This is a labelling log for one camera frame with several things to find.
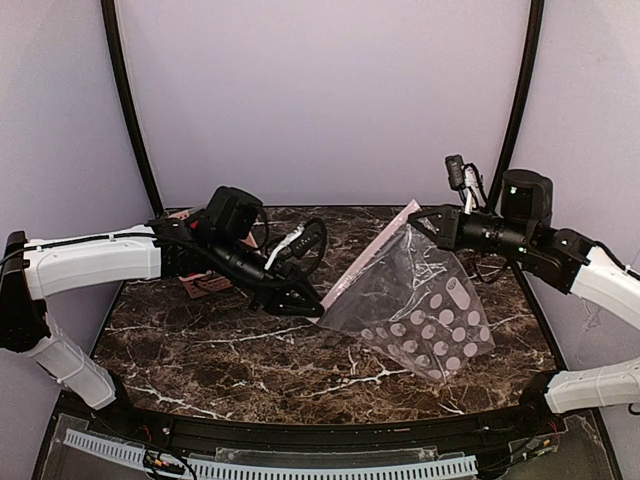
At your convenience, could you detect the clear zip top bag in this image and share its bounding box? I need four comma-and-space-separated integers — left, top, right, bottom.
315, 201, 495, 384

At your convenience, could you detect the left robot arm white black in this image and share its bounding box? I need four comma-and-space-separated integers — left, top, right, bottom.
1, 186, 328, 411

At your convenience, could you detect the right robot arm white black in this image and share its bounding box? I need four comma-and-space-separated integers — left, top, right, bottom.
408, 169, 639, 415

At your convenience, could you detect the pink plastic basket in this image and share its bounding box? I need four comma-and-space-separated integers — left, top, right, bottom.
167, 209, 257, 299

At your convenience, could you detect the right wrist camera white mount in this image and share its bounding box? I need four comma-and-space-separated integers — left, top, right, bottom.
444, 154, 488, 214

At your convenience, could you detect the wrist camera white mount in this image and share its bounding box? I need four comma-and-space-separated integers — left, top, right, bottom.
444, 154, 488, 214
264, 217, 327, 271

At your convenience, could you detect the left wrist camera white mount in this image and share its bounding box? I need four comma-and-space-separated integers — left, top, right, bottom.
264, 217, 327, 271

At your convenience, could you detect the black front rail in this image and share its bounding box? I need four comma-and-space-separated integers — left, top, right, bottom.
76, 406, 565, 455

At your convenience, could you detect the white slotted cable duct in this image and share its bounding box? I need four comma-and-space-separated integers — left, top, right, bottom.
64, 428, 478, 479

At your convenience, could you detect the right black frame post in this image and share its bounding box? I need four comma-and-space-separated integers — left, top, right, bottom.
494, 0, 546, 181

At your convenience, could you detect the black frame post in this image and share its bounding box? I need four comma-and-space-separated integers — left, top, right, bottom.
494, 0, 546, 181
100, 0, 164, 217

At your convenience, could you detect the left black frame post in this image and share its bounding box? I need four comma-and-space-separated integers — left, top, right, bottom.
100, 0, 164, 217

